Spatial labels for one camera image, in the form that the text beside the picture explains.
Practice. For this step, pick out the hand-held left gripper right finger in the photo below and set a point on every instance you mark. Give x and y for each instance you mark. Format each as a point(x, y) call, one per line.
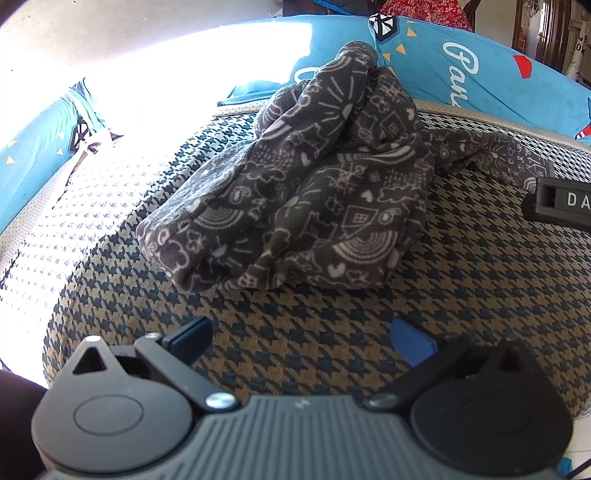
point(411, 344)

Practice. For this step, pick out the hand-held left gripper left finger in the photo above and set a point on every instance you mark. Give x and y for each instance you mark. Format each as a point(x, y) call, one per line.
point(187, 344)

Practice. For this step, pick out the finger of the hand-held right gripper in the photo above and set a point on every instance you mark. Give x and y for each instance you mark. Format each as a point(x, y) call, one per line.
point(541, 199)

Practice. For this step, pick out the grey patterned fleece jacket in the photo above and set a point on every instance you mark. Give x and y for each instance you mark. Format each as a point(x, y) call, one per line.
point(300, 194)

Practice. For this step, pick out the houndstooth sofa mat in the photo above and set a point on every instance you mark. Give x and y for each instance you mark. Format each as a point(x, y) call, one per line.
point(485, 277)

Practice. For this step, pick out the wooden door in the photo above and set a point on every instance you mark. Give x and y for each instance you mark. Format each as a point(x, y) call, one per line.
point(549, 32)

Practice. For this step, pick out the person's dark clothing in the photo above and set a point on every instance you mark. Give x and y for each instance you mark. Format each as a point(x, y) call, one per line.
point(18, 424)

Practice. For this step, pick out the red floral cloth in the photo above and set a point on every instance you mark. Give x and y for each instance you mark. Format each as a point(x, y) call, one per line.
point(425, 11)

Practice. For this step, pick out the blue sofa cushion plane print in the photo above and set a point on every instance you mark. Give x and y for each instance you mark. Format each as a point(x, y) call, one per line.
point(337, 41)

